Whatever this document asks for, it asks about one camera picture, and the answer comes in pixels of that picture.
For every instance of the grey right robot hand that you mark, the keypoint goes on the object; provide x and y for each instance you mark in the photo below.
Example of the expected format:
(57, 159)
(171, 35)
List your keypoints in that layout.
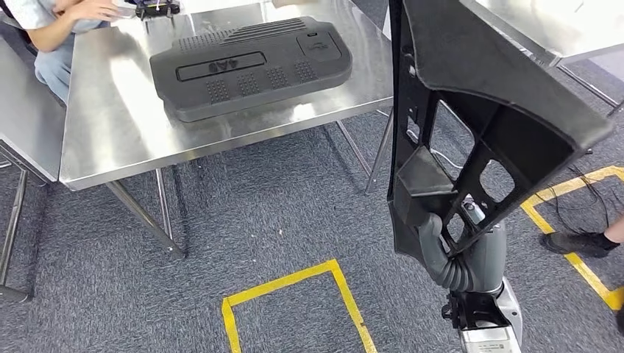
(487, 263)

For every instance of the black plastic plate frame part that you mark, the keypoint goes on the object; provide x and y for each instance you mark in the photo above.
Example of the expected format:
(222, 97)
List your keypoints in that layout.
(487, 73)

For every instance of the standing person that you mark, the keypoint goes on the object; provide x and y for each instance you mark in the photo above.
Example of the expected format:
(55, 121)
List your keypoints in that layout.
(575, 243)

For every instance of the yellow floor tape square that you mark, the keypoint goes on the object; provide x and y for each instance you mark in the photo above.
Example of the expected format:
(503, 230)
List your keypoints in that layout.
(585, 273)
(283, 282)

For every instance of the stainless steel table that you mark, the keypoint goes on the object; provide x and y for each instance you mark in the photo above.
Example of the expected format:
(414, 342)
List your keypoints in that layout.
(112, 136)
(551, 24)
(24, 117)

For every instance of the black foam engine cover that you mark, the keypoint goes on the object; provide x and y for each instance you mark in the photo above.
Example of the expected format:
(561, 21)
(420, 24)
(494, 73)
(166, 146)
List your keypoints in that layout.
(244, 92)

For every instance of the black remote controller with antennas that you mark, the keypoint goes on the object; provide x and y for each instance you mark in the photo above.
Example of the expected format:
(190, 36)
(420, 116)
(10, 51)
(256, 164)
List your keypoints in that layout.
(156, 9)

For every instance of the seated person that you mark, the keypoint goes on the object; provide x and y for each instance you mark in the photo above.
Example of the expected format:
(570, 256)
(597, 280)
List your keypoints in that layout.
(53, 63)

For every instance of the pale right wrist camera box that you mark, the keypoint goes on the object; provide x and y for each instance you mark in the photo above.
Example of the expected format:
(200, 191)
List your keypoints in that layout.
(490, 341)

